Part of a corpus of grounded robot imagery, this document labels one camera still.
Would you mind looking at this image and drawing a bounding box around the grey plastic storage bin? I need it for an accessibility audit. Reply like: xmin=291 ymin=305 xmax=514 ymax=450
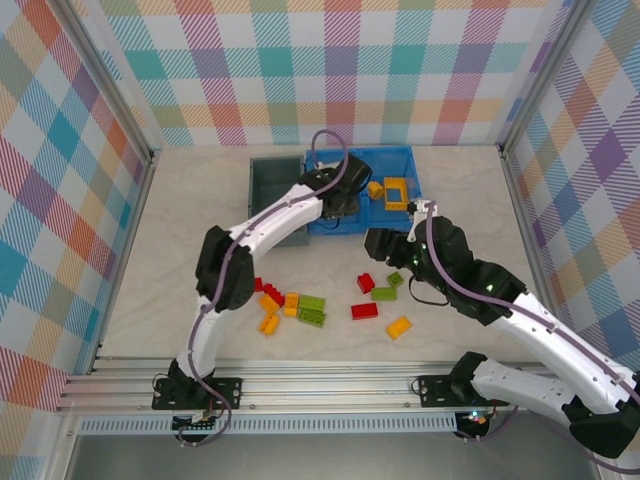
xmin=248 ymin=154 xmax=311 ymax=249

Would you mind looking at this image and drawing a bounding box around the grey metal panel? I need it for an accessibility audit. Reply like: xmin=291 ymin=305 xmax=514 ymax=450
xmin=64 ymin=433 xmax=601 ymax=480

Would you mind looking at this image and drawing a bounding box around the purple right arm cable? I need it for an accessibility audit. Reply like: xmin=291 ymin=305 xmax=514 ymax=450
xmin=422 ymin=204 xmax=640 ymax=476

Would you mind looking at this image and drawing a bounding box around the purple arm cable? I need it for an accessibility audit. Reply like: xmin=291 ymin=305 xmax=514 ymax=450
xmin=172 ymin=128 xmax=351 ymax=449
xmin=422 ymin=204 xmax=640 ymax=476

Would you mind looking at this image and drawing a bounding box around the yellow lego window frame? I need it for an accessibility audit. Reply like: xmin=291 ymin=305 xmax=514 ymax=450
xmin=382 ymin=177 xmax=410 ymax=212

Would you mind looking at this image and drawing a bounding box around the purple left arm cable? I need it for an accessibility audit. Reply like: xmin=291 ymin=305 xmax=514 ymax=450
xmin=172 ymin=128 xmax=351 ymax=449

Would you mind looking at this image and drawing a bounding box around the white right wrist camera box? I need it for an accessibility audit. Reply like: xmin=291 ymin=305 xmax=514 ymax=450
xmin=407 ymin=198 xmax=439 ymax=242

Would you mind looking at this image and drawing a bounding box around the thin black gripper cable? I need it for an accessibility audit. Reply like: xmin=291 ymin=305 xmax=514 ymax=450
xmin=408 ymin=274 xmax=451 ymax=307

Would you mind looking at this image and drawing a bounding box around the aluminium side rail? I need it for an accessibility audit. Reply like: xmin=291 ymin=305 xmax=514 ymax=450
xmin=87 ymin=149 xmax=164 ymax=376
xmin=497 ymin=143 xmax=561 ymax=321

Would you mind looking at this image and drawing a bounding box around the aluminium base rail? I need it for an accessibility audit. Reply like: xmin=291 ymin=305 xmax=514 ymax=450
xmin=53 ymin=355 xmax=640 ymax=416

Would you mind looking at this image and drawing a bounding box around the aluminium corner post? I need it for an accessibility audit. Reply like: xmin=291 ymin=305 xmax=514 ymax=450
xmin=49 ymin=0 xmax=164 ymax=166
xmin=497 ymin=0 xmax=601 ymax=156

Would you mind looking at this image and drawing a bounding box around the slotted grey cable duct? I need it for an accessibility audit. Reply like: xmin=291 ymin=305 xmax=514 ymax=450
xmin=78 ymin=417 xmax=460 ymax=436

